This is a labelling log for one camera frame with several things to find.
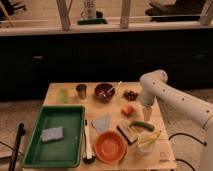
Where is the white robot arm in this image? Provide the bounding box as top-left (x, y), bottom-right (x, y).
top-left (140, 70), bottom-right (213, 171)

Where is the dark brown bowl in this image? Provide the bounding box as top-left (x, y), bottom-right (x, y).
top-left (94, 83), bottom-right (115, 103)

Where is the orange-red bowl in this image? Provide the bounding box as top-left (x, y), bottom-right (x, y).
top-left (94, 131), bottom-right (127, 163)

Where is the green cucumber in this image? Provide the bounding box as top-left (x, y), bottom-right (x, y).
top-left (129, 121), bottom-right (155, 131)

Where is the bunch of dark grapes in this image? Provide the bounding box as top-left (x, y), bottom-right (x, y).
top-left (123, 90), bottom-right (138, 101)

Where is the brown block eraser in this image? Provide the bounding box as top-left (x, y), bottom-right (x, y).
top-left (117, 123), bottom-right (137, 145)

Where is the grey cloth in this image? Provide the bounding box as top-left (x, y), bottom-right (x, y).
top-left (92, 113), bottom-right (110, 133)

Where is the green translucent cup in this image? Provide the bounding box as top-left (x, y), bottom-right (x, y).
top-left (58, 89), bottom-right (69, 103)

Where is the grey sponge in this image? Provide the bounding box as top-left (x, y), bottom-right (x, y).
top-left (40, 127), bottom-right (63, 142)

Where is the green plastic tray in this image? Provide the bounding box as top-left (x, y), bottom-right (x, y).
top-left (23, 106), bottom-right (85, 168)

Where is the white mug on green tray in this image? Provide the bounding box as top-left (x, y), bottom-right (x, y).
top-left (78, 0), bottom-right (107, 25)

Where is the black stand pole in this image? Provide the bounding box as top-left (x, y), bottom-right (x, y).
top-left (8, 123), bottom-right (25, 171)

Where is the black cable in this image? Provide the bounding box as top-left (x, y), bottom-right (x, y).
top-left (168, 132), bottom-right (207, 171)

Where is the white handled brush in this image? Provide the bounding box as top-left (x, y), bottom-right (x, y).
top-left (83, 120), bottom-right (95, 164)

